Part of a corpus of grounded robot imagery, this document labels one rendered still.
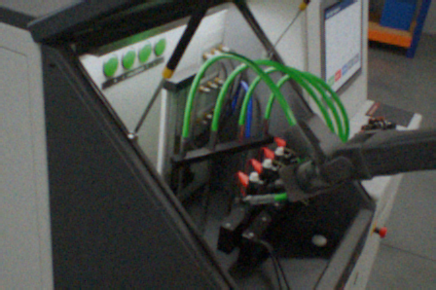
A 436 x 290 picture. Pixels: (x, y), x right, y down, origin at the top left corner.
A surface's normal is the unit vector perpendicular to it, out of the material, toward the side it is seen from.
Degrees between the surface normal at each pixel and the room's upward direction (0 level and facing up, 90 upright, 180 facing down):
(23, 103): 90
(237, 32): 90
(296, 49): 90
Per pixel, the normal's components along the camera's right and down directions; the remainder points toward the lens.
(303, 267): 0.11, -0.87
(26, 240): -0.48, 0.38
